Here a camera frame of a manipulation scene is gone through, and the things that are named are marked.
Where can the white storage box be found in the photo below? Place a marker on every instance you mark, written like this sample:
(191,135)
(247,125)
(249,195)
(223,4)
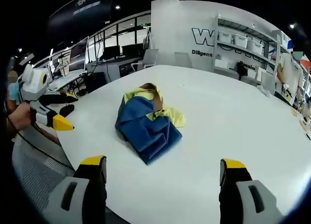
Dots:
(255,47)
(226,37)
(240,41)

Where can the black computer monitor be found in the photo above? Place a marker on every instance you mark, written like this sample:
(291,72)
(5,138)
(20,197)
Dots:
(132,50)
(112,52)

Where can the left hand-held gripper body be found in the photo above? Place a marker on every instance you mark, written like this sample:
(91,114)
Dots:
(32,86)

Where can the round ceiling light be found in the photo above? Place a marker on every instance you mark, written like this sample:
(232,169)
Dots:
(117,7)
(291,26)

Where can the white office chair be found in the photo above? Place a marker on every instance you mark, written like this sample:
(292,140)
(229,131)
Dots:
(150,57)
(181,59)

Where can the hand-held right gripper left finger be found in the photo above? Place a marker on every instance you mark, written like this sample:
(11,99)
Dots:
(73,199)

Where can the large dark display screen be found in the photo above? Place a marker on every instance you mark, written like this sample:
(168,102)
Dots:
(79,55)

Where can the blue and yellow garment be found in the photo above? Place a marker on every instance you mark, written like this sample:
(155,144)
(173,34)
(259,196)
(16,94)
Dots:
(143,126)

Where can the black bag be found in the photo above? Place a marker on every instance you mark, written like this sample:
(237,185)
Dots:
(242,69)

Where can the dark office desk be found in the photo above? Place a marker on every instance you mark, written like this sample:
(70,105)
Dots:
(109,68)

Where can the grey mesh office chair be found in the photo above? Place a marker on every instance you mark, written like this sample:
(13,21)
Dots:
(36,175)

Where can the white office desk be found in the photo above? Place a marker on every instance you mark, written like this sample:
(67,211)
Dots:
(68,78)

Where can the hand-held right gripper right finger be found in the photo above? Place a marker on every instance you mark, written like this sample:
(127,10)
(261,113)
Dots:
(247,199)

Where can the person's left hand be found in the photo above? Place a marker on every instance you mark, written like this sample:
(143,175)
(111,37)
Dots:
(20,119)

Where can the white metal shelf unit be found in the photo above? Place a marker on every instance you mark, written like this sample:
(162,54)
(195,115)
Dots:
(252,61)

